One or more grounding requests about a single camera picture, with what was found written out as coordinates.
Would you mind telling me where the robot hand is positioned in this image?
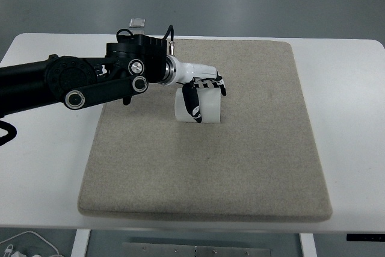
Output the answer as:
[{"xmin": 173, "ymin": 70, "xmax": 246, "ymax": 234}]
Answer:
[{"xmin": 171, "ymin": 60, "xmax": 228, "ymax": 125}]

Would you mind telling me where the white cup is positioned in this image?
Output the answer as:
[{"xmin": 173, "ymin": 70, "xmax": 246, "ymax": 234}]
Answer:
[{"xmin": 174, "ymin": 87, "xmax": 223, "ymax": 125}]

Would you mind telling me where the beige felt mat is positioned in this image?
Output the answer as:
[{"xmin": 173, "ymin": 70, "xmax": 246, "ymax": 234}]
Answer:
[{"xmin": 77, "ymin": 37, "xmax": 334, "ymax": 223}]

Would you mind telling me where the white table leg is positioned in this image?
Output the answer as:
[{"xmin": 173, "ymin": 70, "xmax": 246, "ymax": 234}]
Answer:
[
  {"xmin": 300, "ymin": 232, "xmax": 316, "ymax": 257},
  {"xmin": 70, "ymin": 229, "xmax": 91, "ymax": 257}
]

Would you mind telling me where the black table control panel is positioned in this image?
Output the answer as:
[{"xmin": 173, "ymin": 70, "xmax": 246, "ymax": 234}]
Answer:
[{"xmin": 345, "ymin": 234, "xmax": 385, "ymax": 243}]

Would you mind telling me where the white cable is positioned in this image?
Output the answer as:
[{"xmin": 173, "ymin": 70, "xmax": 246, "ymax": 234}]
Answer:
[{"xmin": 0, "ymin": 231, "xmax": 61, "ymax": 257}]

